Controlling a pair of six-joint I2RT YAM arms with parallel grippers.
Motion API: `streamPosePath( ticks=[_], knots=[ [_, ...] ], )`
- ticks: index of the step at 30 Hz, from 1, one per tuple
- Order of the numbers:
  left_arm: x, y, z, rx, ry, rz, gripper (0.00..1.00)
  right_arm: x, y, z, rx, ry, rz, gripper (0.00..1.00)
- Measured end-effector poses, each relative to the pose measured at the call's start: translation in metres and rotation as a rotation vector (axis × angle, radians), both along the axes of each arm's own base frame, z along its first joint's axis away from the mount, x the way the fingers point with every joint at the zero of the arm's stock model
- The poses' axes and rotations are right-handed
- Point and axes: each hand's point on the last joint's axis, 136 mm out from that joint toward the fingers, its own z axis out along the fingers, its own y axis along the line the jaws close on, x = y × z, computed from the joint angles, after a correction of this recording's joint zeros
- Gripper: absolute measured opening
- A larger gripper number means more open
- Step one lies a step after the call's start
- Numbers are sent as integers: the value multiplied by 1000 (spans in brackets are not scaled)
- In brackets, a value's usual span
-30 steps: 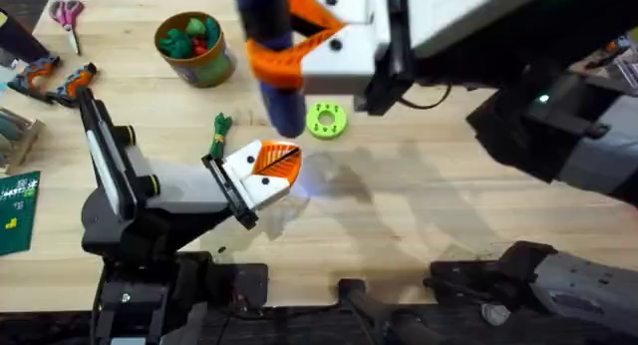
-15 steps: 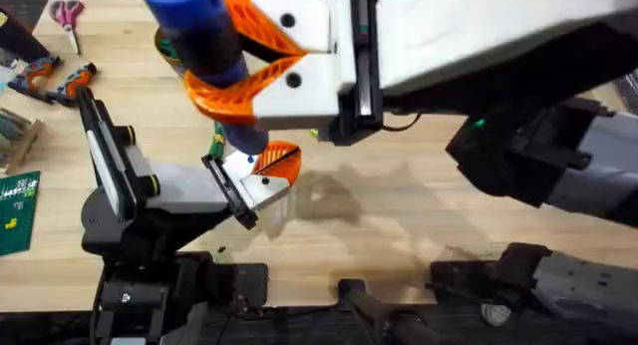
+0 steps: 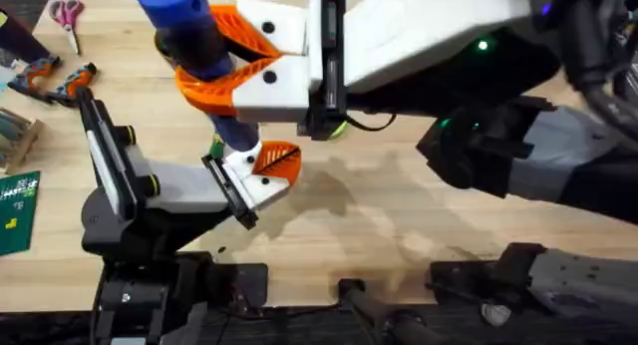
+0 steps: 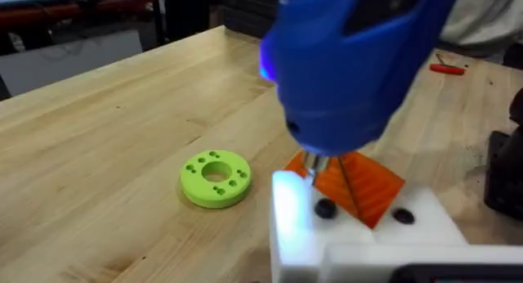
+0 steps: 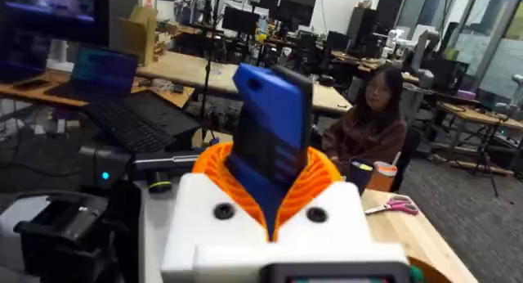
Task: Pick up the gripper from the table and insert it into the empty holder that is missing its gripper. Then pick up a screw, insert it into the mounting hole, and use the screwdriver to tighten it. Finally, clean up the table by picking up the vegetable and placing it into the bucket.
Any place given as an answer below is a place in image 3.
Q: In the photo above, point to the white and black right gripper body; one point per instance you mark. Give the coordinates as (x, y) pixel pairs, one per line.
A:
(423, 31)

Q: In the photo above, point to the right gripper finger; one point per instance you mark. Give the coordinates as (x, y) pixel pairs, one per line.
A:
(271, 26)
(269, 93)

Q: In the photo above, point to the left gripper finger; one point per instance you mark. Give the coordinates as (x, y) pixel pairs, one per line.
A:
(241, 163)
(271, 188)

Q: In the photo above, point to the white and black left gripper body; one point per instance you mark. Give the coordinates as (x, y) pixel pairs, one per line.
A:
(184, 188)

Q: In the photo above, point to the blue electric screwdriver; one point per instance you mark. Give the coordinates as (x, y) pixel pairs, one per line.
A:
(174, 11)

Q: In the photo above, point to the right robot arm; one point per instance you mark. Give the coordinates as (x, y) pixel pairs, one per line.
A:
(573, 155)

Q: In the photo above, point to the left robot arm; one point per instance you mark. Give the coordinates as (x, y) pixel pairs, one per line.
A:
(134, 295)

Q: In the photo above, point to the small green object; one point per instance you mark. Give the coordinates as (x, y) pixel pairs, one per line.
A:
(216, 146)

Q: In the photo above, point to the black upright left wrist plate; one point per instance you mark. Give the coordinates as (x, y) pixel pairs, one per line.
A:
(107, 155)

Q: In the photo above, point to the orange and blue hand tool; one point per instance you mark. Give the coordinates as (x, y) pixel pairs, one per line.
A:
(35, 71)
(75, 83)

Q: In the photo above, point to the black round bar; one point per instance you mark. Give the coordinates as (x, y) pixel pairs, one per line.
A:
(379, 310)

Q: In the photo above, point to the green board with blocks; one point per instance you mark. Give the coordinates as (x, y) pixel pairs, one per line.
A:
(17, 215)

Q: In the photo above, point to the small wooden box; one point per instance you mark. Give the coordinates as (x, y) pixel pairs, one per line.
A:
(17, 140)

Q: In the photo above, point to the dark pouch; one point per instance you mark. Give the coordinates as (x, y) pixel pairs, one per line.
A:
(20, 38)

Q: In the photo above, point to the small white object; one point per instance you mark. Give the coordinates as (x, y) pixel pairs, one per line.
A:
(496, 315)

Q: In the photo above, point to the black rail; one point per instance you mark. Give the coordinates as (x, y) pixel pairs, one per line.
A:
(299, 330)

